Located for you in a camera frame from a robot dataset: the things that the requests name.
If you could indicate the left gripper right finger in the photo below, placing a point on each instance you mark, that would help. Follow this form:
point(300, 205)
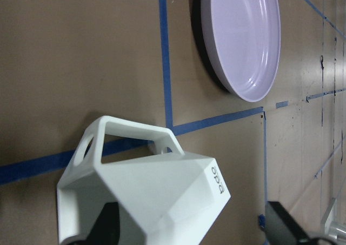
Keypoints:
point(281, 228)

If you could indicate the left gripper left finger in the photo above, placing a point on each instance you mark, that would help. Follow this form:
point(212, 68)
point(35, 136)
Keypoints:
point(104, 230)

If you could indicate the lilac round plate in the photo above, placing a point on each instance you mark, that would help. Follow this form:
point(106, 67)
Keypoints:
point(243, 41)

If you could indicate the loose blue tape strip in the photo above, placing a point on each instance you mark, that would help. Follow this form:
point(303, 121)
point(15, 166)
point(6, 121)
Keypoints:
point(261, 221)

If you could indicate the aluminium frame post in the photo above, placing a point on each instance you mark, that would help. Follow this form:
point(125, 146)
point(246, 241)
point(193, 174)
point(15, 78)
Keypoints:
point(333, 220)

